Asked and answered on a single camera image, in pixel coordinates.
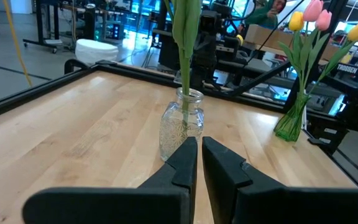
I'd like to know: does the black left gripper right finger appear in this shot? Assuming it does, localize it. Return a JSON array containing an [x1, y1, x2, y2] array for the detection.
[[201, 136, 358, 224]]

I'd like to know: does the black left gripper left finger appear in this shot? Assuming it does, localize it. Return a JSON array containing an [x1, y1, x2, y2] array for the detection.
[[22, 136, 199, 224]]

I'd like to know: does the pink artificial tulip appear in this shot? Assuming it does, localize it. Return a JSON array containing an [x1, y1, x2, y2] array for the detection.
[[303, 9, 333, 94], [300, 0, 324, 94]]

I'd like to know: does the green glass vase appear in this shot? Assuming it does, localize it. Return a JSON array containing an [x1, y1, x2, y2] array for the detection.
[[273, 91, 312, 142]]

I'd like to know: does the clear cut-glass vase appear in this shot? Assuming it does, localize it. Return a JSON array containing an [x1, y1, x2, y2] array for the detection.
[[159, 87, 205, 162]]

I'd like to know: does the brown cardboard box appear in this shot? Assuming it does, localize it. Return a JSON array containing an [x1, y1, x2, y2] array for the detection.
[[244, 24, 295, 52]]

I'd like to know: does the person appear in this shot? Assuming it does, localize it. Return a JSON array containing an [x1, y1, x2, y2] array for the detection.
[[243, 0, 288, 30]]

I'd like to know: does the white round container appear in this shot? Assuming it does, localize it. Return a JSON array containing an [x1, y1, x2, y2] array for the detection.
[[75, 39, 120, 65]]

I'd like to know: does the black cylinder silver top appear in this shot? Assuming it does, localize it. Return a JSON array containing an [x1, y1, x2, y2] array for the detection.
[[83, 2, 98, 40]]

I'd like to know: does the black rolling cart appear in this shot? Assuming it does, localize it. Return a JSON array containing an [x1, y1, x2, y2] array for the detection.
[[22, 0, 62, 54]]

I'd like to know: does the yellow cable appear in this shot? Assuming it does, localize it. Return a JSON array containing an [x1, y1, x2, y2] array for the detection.
[[2, 0, 33, 88]]

